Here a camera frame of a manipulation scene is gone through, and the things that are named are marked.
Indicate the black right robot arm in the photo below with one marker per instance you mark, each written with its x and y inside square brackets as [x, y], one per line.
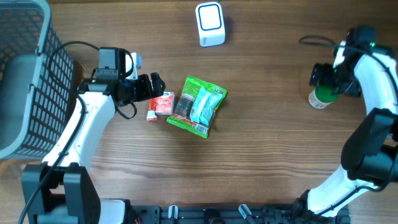
[364, 68]

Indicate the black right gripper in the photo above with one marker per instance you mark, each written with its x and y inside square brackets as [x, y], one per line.
[352, 88]

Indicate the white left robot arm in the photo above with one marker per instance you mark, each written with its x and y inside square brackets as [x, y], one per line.
[60, 190]

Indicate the small red carton box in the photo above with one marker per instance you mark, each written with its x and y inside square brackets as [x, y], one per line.
[164, 104]

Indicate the red toothpaste box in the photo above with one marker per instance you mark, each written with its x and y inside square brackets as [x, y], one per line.
[151, 115]

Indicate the green lid jar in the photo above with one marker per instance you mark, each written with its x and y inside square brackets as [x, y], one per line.
[322, 96]

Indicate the light blue wipes packet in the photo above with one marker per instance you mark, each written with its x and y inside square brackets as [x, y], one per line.
[204, 106]

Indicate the grey plastic basket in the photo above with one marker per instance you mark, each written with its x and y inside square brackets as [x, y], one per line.
[35, 86]

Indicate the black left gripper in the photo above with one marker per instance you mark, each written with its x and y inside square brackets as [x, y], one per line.
[147, 92]

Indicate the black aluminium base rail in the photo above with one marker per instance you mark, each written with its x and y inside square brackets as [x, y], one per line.
[268, 214]

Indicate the white barcode scanner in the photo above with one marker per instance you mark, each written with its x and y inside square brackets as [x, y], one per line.
[210, 24]

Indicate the green snack bag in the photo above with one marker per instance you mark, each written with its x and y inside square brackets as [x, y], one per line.
[181, 115]

